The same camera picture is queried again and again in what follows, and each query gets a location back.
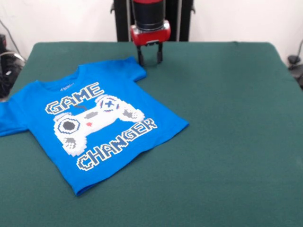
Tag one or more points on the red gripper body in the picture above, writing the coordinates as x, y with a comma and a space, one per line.
151, 36

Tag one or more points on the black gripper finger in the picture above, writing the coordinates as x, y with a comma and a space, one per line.
140, 55
159, 53

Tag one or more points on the blue printed t-shirt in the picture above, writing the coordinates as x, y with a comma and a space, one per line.
142, 127

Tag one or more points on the dark green table cloth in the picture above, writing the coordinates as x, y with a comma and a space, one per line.
213, 118

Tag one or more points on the black bag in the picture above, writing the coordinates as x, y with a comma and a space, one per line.
10, 73

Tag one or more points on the black round adapter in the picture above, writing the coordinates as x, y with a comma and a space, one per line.
293, 59

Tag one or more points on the small black device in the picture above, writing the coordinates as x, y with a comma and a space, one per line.
2, 42

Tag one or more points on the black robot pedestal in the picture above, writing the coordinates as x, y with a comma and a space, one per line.
184, 21

